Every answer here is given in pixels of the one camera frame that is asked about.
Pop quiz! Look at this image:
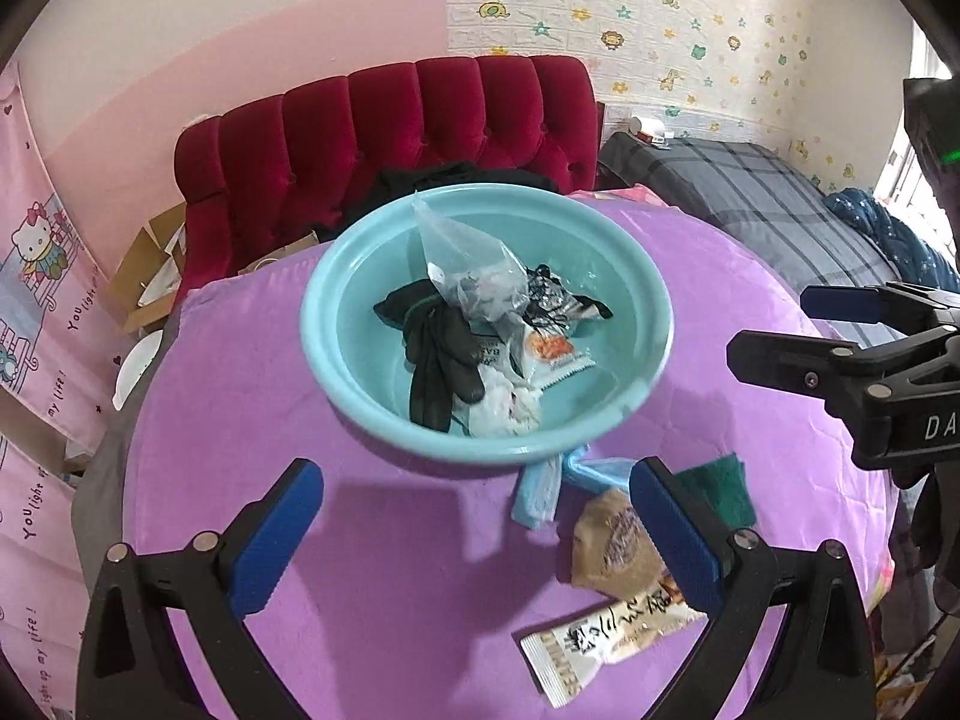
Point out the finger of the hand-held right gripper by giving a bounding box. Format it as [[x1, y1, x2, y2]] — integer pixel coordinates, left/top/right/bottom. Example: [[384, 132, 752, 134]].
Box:
[[799, 281, 960, 338], [726, 328, 960, 421]]

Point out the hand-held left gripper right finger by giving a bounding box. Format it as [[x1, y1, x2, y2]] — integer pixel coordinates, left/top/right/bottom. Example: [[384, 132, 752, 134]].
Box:
[[628, 457, 877, 720]]

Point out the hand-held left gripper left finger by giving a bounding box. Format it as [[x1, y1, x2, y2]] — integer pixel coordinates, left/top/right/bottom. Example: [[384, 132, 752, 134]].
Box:
[[77, 457, 325, 720]]

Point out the white tissue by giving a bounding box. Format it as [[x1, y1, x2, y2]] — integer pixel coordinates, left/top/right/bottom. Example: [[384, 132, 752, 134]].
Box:
[[469, 367, 542, 438]]

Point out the small orange snack packet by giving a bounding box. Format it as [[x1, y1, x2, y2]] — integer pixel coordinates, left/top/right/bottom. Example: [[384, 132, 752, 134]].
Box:
[[510, 315, 597, 391]]

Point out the black glove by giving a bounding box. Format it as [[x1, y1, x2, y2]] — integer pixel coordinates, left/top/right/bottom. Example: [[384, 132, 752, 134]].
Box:
[[373, 279, 487, 434]]

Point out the silver foil wrapper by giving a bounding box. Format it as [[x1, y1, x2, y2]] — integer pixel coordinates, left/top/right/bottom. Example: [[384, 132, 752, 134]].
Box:
[[521, 264, 614, 331]]

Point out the light blue plastic basin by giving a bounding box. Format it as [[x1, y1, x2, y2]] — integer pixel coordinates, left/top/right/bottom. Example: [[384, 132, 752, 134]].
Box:
[[300, 187, 674, 475]]

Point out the clear zip bag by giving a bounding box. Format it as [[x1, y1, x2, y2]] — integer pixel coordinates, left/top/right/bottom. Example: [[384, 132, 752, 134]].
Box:
[[415, 193, 537, 331]]

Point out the green scouring pad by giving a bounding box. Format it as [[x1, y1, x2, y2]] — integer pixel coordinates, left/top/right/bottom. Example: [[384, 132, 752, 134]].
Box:
[[675, 452, 757, 527]]

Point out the brown snack packet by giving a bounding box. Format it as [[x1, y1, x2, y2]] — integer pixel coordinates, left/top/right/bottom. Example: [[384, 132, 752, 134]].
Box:
[[571, 487, 670, 595]]

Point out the blue star print garment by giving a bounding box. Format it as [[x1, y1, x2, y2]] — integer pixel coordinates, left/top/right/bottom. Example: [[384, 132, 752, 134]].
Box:
[[823, 187, 950, 290]]

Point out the cream oat snack packet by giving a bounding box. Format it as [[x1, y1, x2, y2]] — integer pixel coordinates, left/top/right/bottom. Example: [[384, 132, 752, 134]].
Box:
[[520, 577, 710, 710]]

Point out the blue face mask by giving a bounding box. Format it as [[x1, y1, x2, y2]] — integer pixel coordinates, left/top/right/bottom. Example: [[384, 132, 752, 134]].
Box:
[[510, 448, 638, 530]]

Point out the window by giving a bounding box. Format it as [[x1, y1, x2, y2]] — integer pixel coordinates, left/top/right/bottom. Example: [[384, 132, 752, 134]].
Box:
[[874, 15, 938, 203]]

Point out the grey table cloth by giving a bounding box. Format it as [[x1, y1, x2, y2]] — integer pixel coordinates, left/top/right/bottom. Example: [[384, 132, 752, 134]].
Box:
[[75, 307, 188, 563]]

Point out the grey plaid bed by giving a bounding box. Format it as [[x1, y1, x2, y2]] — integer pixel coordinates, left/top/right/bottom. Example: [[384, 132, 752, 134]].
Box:
[[598, 131, 931, 316]]

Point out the pink patterned cloth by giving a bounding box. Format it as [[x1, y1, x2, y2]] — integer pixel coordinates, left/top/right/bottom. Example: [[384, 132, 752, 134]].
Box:
[[566, 184, 680, 209]]

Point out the white paper sheet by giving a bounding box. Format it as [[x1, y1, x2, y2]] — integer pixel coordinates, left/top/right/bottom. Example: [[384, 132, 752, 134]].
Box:
[[135, 229, 185, 308]]

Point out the brown cardboard box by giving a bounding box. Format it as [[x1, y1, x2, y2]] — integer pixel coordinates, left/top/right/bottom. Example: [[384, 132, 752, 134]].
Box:
[[105, 201, 188, 335]]

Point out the pink cartoon cat curtain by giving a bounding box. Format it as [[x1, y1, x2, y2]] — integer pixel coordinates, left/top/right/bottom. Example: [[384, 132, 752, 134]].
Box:
[[0, 60, 143, 720]]

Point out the red tufted velvet sofa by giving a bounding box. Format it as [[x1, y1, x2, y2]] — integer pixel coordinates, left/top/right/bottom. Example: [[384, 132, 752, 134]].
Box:
[[174, 55, 601, 301]]

